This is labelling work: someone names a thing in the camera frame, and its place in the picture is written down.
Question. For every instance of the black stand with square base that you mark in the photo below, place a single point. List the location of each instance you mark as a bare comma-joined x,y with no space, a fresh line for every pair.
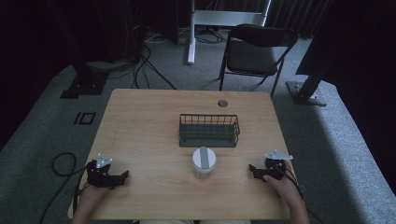
84,85

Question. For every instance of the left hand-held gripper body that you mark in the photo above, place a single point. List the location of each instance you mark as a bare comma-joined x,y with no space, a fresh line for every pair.
98,177

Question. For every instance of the grey table grommet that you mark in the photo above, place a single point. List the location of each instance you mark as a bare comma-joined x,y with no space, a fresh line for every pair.
222,103

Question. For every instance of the person's left hand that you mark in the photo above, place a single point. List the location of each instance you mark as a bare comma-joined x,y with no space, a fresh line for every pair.
91,193

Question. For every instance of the dark curtain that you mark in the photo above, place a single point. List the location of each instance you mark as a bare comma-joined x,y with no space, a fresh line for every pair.
295,15

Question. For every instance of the black folding chair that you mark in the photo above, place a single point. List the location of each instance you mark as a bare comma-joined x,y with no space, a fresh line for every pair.
252,57

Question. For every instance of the white metal desk frame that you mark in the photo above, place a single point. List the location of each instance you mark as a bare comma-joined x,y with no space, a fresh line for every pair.
191,46

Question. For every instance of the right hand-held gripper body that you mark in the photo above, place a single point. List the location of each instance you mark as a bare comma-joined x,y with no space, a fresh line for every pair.
275,168

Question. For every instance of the clear jar with white lid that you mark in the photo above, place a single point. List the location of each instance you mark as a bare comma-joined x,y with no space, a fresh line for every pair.
204,158

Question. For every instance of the black stand with grey base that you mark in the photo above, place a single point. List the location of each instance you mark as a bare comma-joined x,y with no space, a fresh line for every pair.
306,95

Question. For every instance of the person's right hand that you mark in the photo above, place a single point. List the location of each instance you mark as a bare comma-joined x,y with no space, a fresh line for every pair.
286,186

